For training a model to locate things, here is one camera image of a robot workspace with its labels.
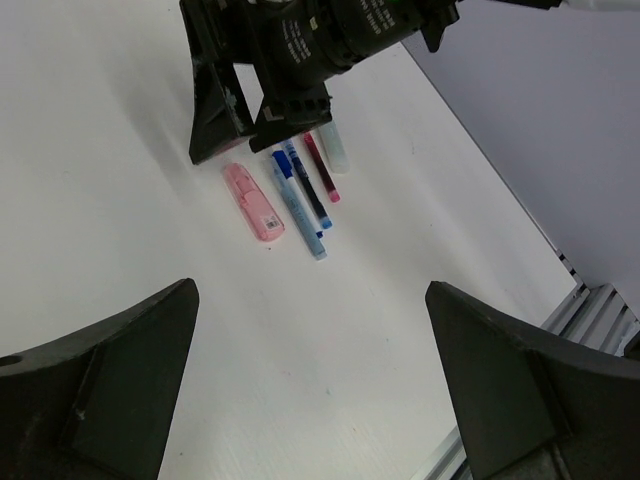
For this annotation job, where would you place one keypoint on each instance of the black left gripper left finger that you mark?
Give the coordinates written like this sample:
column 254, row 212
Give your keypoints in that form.
column 98, row 403

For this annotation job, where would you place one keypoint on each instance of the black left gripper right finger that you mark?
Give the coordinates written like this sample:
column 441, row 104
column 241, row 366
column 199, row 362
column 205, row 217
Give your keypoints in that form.
column 525, row 395

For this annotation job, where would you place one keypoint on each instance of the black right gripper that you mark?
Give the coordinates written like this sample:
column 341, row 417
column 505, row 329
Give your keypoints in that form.
column 245, row 58

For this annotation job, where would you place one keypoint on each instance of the white marker blue tip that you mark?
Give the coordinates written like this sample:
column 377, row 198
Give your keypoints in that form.
column 287, row 170

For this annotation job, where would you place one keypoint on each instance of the green highlighter pen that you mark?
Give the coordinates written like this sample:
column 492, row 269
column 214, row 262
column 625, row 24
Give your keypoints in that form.
column 334, row 148

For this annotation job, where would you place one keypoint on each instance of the pink translucent highlighter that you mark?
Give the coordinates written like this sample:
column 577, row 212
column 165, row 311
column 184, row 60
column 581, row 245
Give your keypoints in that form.
column 256, row 209

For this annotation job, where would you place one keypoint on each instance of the red gel pen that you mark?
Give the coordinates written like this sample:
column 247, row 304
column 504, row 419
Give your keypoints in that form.
column 317, row 159

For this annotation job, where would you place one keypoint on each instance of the dark blue gel pen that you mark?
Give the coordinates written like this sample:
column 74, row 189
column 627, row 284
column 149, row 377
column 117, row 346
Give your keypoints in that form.
column 315, row 203

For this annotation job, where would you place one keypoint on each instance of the light blue pen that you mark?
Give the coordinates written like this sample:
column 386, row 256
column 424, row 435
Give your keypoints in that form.
column 315, row 245

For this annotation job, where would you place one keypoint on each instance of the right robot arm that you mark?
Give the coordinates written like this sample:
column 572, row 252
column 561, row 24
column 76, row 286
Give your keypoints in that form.
column 342, row 34

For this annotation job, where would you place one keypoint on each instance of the right side aluminium rail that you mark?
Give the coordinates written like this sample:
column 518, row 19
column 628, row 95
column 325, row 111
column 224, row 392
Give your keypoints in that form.
column 585, row 350

